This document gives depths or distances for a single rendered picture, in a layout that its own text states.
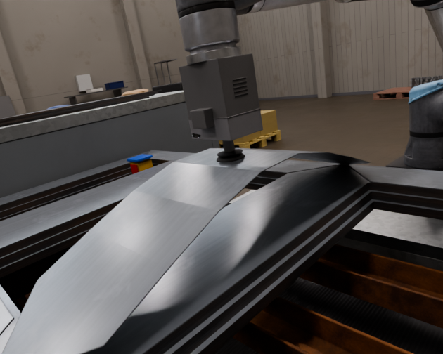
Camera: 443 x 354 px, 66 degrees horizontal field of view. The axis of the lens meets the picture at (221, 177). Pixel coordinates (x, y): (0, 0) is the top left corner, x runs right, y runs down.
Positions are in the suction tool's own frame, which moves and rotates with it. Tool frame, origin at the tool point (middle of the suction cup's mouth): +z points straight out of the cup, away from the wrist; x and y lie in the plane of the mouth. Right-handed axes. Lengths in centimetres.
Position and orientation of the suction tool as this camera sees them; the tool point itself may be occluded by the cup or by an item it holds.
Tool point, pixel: (232, 166)
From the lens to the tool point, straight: 50.6
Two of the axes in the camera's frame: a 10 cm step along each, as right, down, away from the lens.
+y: 6.6, 1.1, -7.4
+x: 7.3, -3.1, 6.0
